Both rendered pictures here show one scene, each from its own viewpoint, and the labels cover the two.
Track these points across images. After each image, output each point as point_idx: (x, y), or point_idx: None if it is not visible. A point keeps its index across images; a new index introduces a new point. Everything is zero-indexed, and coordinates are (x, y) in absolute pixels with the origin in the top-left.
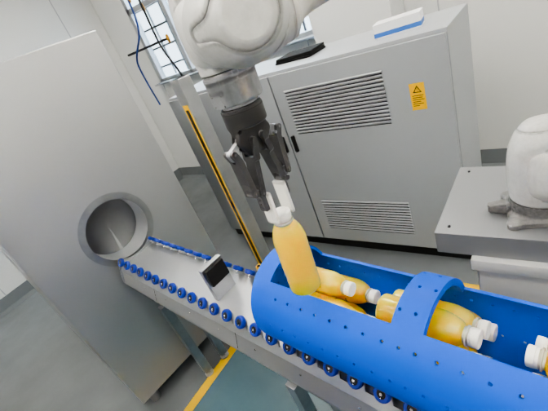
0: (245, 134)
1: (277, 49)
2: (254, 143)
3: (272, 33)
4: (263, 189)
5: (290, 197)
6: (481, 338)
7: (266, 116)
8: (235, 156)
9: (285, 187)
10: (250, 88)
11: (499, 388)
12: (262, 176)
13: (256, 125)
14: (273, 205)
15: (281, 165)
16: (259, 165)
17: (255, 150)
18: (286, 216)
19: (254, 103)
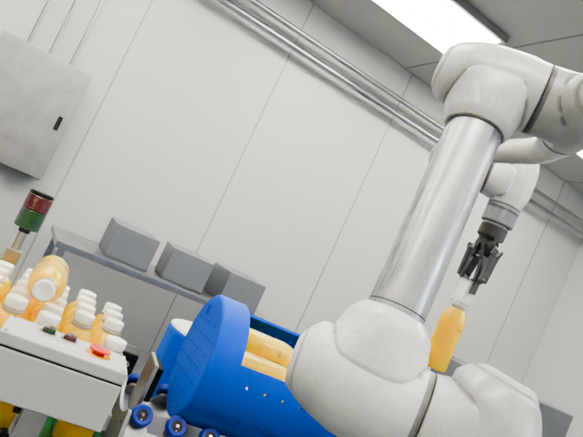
0: (480, 238)
1: None
2: (475, 244)
3: (429, 160)
4: (462, 272)
5: (465, 293)
6: None
7: (485, 232)
8: (468, 244)
9: (468, 283)
10: (485, 211)
11: None
12: (467, 265)
13: (487, 239)
14: (457, 285)
15: (477, 271)
16: (471, 259)
17: (474, 249)
18: (454, 298)
19: (485, 221)
